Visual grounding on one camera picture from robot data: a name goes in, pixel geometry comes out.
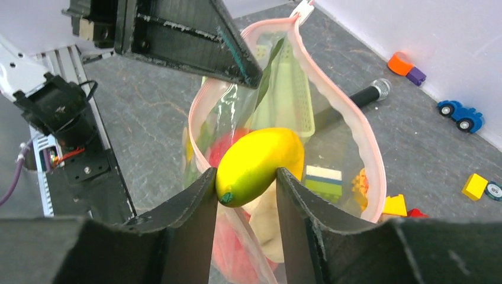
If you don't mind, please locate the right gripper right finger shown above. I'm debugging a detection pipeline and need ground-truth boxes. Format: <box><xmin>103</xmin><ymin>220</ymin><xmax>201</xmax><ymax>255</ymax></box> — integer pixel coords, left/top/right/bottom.
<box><xmin>276</xmin><ymin>168</ymin><xmax>501</xmax><ymax>283</ymax></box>

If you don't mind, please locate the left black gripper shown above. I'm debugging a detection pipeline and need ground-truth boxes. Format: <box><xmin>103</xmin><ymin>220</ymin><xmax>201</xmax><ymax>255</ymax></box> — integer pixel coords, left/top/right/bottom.
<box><xmin>62</xmin><ymin>0</ymin><xmax>262</xmax><ymax>89</ymax></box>

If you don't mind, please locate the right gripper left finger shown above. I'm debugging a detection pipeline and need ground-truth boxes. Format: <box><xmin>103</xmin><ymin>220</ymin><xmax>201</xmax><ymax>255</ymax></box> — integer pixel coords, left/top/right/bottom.
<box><xmin>1</xmin><ymin>168</ymin><xmax>217</xmax><ymax>283</ymax></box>

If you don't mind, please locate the white mushroom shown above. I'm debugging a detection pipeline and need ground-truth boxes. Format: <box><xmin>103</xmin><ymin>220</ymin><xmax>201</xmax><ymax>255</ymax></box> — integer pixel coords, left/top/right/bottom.
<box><xmin>242</xmin><ymin>181</ymin><xmax>284</xmax><ymax>263</ymax></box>

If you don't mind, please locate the red peach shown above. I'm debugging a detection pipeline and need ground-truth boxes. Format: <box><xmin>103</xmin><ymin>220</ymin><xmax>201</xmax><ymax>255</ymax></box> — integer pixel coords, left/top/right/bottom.
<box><xmin>212</xmin><ymin>212</ymin><xmax>268</xmax><ymax>284</ymax></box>

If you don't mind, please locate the small yellow fruit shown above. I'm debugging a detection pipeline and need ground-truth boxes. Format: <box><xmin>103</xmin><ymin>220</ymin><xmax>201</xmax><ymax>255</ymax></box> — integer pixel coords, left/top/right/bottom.
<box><xmin>215</xmin><ymin>127</ymin><xmax>305</xmax><ymax>208</ymax></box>

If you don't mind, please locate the red tomato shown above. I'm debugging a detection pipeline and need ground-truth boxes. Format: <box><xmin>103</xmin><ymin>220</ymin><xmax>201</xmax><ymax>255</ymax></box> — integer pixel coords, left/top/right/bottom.
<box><xmin>205</xmin><ymin>128</ymin><xmax>252</xmax><ymax>167</ymax></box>

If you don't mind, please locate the clear polka dot zip bag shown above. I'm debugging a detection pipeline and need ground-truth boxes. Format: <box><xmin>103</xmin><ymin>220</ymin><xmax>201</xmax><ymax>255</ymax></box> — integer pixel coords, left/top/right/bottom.
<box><xmin>184</xmin><ymin>1</ymin><xmax>387</xmax><ymax>283</ymax></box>

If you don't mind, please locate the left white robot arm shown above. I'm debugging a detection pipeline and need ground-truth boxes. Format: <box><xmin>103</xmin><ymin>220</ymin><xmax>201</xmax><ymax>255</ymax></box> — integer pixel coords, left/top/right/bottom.
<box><xmin>1</xmin><ymin>1</ymin><xmax>262</xmax><ymax>149</ymax></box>

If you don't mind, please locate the white blue green brick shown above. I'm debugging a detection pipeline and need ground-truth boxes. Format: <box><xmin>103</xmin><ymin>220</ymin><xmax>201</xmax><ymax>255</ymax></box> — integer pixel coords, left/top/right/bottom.
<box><xmin>304</xmin><ymin>165</ymin><xmax>342</xmax><ymax>204</ymax></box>

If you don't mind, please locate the orange cartoon figure block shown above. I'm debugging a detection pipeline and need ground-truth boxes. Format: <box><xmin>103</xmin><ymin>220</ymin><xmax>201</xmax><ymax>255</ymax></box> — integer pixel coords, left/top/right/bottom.
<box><xmin>352</xmin><ymin>169</ymin><xmax>369</xmax><ymax>211</ymax></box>

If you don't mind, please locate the orange brick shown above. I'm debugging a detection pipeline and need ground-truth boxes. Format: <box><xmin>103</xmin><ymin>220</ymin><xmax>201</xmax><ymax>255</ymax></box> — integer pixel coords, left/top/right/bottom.
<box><xmin>381</xmin><ymin>194</ymin><xmax>408</xmax><ymax>217</ymax></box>

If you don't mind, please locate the multicolour brick stack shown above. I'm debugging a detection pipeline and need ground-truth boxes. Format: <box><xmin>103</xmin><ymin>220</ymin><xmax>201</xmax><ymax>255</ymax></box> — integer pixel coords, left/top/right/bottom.
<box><xmin>407</xmin><ymin>208</ymin><xmax>429</xmax><ymax>218</ymax></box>

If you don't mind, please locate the light green plastic basket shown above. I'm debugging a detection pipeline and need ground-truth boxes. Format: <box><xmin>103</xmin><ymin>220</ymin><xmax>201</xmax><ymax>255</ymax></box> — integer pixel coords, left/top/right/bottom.
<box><xmin>246</xmin><ymin>39</ymin><xmax>315</xmax><ymax>143</ymax></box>

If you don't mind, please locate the yellow brick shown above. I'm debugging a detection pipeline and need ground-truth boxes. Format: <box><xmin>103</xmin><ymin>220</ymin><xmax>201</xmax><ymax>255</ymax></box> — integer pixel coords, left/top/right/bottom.
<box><xmin>461</xmin><ymin>173</ymin><xmax>488</xmax><ymax>201</ymax></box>

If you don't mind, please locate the upright black microphone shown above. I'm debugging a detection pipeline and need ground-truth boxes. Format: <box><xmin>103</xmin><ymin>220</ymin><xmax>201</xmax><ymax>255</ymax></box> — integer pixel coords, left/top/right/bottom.
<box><xmin>313</xmin><ymin>78</ymin><xmax>393</xmax><ymax>134</ymax></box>

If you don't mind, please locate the small round blue token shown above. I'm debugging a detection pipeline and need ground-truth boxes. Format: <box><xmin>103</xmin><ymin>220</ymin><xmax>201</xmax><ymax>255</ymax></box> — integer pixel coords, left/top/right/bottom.
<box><xmin>484</xmin><ymin>181</ymin><xmax>502</xmax><ymax>202</ymax></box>

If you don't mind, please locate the blue toy car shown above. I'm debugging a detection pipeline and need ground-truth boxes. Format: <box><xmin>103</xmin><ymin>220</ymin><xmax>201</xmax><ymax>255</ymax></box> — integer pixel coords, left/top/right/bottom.
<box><xmin>436</xmin><ymin>100</ymin><xmax>485</xmax><ymax>133</ymax></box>

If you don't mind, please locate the purple block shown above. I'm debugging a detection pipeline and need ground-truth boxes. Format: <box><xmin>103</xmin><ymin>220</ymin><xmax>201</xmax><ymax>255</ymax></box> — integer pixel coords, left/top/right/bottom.
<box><xmin>406</xmin><ymin>66</ymin><xmax>427</xmax><ymax>86</ymax></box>

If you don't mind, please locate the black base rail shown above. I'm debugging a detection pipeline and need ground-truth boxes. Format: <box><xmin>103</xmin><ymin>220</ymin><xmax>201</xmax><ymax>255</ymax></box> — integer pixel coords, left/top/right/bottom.
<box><xmin>30</xmin><ymin>99</ymin><xmax>137</xmax><ymax>224</ymax></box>

